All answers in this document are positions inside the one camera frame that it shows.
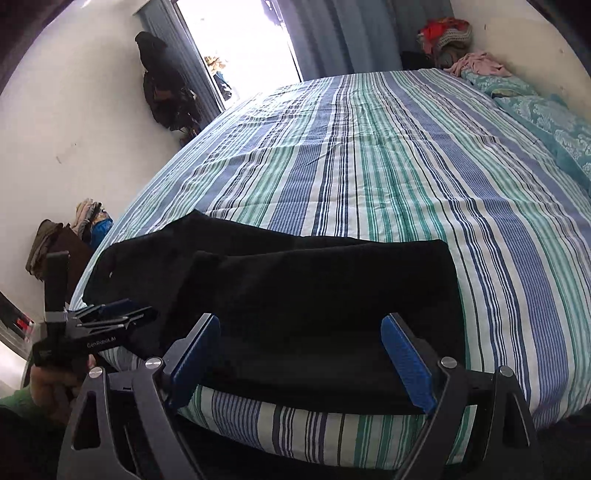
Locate cream headboard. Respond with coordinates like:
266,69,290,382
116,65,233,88
471,18,591,100

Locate hanging dark bags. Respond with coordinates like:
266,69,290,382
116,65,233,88
135,31,204,141

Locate brown cabinet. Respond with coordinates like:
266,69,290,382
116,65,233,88
46,228,96,296

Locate olive clothes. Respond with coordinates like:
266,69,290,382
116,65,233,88
25,219,64,281

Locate person's left hand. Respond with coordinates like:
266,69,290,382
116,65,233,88
28,361,89,418

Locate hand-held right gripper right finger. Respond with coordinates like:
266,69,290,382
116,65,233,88
380,313,539,480

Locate pink cloth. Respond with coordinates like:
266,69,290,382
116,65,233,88
445,52,512,78

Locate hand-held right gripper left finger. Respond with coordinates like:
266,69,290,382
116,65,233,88
56,314,221,480

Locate teal patterned pillow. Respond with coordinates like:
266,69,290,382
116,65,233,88
496,95,591,191
462,69,540,99

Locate stack of folded clothes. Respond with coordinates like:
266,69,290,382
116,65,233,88
75,198,114,250

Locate black pants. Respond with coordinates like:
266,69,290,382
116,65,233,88
82,209,465,415

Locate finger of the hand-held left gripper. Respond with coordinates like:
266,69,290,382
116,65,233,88
71,299,136,320
76,306,158,332

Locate pile of colourful clothes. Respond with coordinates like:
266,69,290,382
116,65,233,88
418,17,474,70

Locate striped bed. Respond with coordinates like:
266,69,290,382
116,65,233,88
69,69,591,472

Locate blue curtain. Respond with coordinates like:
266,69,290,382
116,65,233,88
281,0,455,83

